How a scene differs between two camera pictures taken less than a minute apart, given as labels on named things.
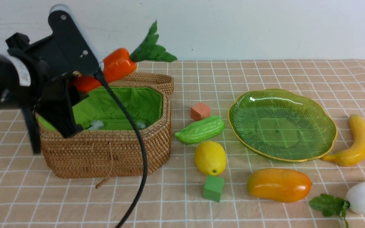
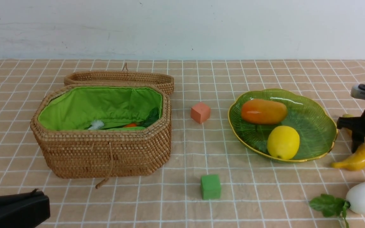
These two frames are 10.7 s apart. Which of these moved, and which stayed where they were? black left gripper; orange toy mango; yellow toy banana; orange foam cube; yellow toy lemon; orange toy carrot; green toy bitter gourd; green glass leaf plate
Moved: black left gripper; yellow toy banana; yellow toy lemon; green toy bitter gourd; orange toy mango; orange toy carrot
Stayed: orange foam cube; green glass leaf plate
